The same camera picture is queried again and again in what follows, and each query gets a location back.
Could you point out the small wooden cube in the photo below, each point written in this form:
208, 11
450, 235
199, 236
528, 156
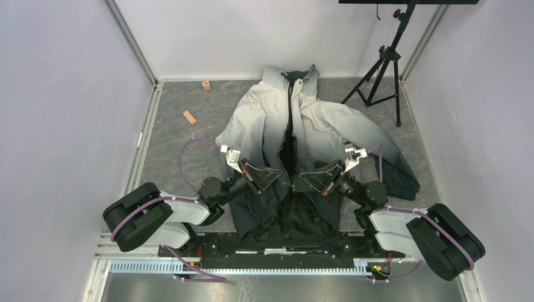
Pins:
206, 85

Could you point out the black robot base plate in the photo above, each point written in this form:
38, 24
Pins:
225, 251

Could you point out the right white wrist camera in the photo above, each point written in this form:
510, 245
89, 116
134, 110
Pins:
353, 156

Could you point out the long wooden block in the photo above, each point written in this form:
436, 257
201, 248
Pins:
190, 118

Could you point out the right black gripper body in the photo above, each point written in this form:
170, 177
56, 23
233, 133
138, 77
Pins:
344, 184

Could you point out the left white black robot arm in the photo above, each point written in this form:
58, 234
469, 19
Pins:
148, 215

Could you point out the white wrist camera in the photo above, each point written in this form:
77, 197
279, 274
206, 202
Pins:
353, 156
232, 156

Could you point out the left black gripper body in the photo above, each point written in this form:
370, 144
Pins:
237, 184

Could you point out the grey to black gradient jacket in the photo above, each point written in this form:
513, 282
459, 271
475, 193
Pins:
281, 123

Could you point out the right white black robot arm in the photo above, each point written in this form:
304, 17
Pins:
435, 236

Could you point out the black camera tripod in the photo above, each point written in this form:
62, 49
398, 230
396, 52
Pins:
389, 55

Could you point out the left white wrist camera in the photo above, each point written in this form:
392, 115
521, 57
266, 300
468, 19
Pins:
232, 156

